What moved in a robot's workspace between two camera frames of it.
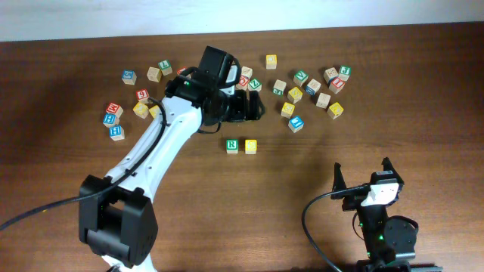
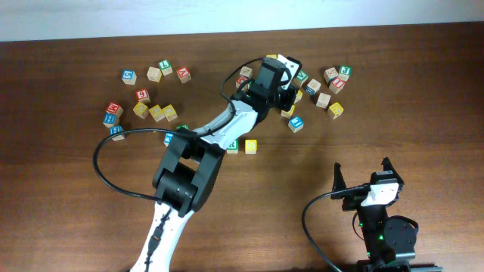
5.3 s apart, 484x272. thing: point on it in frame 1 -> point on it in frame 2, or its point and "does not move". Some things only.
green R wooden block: [232, 146] does not move
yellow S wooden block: [250, 146] does not move
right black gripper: [353, 199] does not move
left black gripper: [240, 114] -> [290, 100]
